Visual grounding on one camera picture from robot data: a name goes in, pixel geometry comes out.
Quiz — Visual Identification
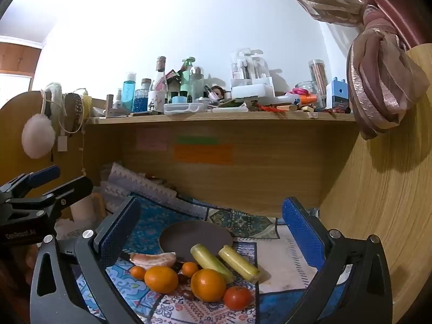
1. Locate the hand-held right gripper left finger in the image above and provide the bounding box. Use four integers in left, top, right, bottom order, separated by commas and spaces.
30, 196, 149, 324

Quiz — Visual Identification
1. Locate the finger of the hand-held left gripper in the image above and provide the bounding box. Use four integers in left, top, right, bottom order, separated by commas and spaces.
7, 175, 93, 225
0, 165, 61, 200

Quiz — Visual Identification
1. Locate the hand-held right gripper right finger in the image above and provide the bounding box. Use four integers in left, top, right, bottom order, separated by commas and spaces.
282, 196, 394, 324

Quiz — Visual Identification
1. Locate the peeled pomelo slice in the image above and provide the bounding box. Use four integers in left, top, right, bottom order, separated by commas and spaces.
130, 252, 177, 269

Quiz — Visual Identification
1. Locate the large orange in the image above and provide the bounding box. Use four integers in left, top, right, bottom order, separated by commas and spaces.
191, 269, 227, 302
144, 266, 179, 293

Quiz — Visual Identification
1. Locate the brown round plate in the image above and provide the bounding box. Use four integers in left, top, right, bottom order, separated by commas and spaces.
159, 221, 234, 264

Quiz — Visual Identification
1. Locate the red tomato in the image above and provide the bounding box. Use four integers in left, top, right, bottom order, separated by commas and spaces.
223, 286, 252, 310

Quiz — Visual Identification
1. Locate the white mug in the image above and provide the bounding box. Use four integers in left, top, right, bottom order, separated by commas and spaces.
71, 192, 106, 223

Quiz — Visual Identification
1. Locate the blue patterned tablecloth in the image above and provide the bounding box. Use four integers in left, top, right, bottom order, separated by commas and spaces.
76, 162, 352, 324

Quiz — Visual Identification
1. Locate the dark hair brush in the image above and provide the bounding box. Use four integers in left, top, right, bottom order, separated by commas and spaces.
64, 93, 84, 134

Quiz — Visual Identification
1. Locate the white fluffy headband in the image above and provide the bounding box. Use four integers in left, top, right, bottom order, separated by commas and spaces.
44, 83, 65, 115

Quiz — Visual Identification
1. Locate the pink sticky note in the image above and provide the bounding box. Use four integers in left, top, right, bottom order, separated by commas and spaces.
137, 131, 168, 151

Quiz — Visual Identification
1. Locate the tall blue liquid bottle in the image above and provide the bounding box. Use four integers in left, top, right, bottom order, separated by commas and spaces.
122, 72, 136, 112

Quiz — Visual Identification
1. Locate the blue jar with brown cap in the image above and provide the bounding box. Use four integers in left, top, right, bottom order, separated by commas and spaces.
134, 79, 152, 113

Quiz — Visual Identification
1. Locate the orange sticky note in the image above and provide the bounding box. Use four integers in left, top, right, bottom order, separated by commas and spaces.
174, 144, 233, 165

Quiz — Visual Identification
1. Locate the wooden cabinet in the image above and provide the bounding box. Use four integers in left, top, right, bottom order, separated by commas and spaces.
0, 35, 43, 75

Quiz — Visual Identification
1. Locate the green sticky note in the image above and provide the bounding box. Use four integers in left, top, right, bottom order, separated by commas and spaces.
176, 136, 218, 145

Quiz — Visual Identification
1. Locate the corked glass bottle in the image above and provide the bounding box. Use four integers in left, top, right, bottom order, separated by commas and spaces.
148, 57, 168, 111

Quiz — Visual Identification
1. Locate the white lying bottle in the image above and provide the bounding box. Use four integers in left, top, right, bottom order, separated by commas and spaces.
273, 94, 301, 105

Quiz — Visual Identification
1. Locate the clear plastic box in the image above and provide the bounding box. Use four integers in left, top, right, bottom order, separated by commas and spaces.
164, 103, 205, 114

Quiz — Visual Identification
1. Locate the blue pencil sharpener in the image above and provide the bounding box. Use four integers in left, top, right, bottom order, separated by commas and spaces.
327, 77, 349, 110

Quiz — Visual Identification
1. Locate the glass jar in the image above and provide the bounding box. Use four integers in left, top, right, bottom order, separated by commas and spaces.
295, 81, 319, 98

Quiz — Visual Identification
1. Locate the miniature house model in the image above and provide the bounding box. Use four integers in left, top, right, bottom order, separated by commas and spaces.
168, 70, 183, 102

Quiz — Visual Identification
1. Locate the tall clear pencil jar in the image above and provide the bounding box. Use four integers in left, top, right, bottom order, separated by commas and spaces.
308, 60, 327, 109

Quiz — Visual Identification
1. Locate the white brush organizer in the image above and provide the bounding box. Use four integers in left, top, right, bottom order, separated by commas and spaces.
231, 49, 275, 101

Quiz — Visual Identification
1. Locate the green spray bottle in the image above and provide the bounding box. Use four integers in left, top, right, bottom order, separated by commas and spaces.
180, 58, 195, 98

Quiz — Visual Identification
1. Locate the clear bottle with silver cap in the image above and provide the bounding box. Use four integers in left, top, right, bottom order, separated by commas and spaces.
189, 66, 205, 98

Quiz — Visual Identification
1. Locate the pink brown curtain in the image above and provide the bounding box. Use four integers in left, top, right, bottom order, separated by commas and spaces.
270, 0, 431, 140

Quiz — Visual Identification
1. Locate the beaded hanging string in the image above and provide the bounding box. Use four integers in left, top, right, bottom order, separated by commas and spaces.
80, 131, 86, 178

